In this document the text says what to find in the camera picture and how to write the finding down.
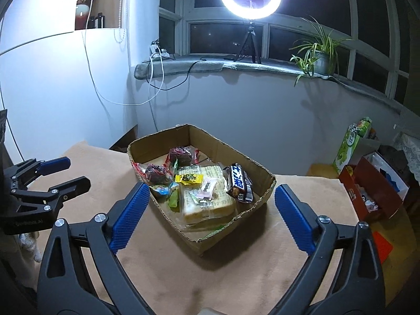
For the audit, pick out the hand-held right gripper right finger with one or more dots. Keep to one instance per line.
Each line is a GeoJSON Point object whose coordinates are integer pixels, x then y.
{"type": "Point", "coordinates": [293, 216]}

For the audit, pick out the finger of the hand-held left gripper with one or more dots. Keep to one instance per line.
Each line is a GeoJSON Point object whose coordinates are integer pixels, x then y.
{"type": "Point", "coordinates": [55, 164]}
{"type": "Point", "coordinates": [72, 185]}

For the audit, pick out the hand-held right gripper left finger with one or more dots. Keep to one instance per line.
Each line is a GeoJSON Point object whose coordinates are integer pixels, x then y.
{"type": "Point", "coordinates": [129, 216]}

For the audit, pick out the green jelly cup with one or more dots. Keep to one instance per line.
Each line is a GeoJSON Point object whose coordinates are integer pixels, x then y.
{"type": "Point", "coordinates": [162, 191]}

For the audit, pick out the pale green snack packet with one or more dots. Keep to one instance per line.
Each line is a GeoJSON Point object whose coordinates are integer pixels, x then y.
{"type": "Point", "coordinates": [174, 200]}

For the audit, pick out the red-edged cake packet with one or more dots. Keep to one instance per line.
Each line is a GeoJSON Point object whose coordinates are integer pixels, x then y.
{"type": "Point", "coordinates": [156, 174]}
{"type": "Point", "coordinates": [180, 156]}

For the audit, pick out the brown chocolate bar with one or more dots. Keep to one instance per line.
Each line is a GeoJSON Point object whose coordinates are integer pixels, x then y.
{"type": "Point", "coordinates": [244, 197]}
{"type": "Point", "coordinates": [238, 177]}

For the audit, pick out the yellow candy packet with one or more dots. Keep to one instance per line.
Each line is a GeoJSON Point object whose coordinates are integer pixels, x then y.
{"type": "Point", "coordinates": [188, 179]}

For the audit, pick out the pink and white snack packet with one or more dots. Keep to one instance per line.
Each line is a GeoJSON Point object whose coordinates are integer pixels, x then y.
{"type": "Point", "coordinates": [205, 188]}

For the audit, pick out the sliced bread packet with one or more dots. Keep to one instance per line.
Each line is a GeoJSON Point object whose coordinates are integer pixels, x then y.
{"type": "Point", "coordinates": [210, 210]}

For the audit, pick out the cardboard box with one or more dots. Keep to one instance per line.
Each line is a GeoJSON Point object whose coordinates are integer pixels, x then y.
{"type": "Point", "coordinates": [226, 151]}

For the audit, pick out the person's left hand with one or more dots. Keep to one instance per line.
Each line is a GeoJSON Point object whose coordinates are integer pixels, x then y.
{"type": "Point", "coordinates": [31, 247]}

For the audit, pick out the white wardrobe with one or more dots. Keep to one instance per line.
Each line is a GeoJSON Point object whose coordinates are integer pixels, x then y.
{"type": "Point", "coordinates": [49, 105]}

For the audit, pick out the red box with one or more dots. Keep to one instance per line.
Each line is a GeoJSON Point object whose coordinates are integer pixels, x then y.
{"type": "Point", "coordinates": [370, 183]}

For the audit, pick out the green carton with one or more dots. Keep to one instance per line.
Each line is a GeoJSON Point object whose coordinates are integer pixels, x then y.
{"type": "Point", "coordinates": [347, 151]}

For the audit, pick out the orange sheet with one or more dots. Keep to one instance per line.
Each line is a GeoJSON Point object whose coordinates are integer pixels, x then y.
{"type": "Point", "coordinates": [382, 246]}

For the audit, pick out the white box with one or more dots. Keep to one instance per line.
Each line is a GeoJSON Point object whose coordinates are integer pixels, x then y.
{"type": "Point", "coordinates": [384, 160]}

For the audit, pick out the lace cloth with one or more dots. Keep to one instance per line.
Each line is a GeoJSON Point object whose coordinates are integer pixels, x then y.
{"type": "Point", "coordinates": [410, 151]}

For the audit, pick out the dark bottle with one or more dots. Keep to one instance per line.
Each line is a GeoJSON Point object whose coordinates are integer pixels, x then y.
{"type": "Point", "coordinates": [100, 21]}

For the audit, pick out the white power strip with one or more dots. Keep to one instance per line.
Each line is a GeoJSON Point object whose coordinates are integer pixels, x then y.
{"type": "Point", "coordinates": [156, 51]}

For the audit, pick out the potted spider plant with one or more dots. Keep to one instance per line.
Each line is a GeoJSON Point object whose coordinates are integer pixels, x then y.
{"type": "Point", "coordinates": [320, 55]}

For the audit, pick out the grey windowsill mat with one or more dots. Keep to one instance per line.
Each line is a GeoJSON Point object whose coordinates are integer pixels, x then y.
{"type": "Point", "coordinates": [197, 65]}

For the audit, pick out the wooden shelf niche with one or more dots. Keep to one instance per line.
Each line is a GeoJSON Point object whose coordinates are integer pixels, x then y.
{"type": "Point", "coordinates": [111, 0]}

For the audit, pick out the black tripod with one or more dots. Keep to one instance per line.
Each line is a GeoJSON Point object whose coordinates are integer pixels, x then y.
{"type": "Point", "coordinates": [251, 39]}

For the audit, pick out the window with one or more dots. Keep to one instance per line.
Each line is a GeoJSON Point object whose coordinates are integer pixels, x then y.
{"type": "Point", "coordinates": [213, 36]}

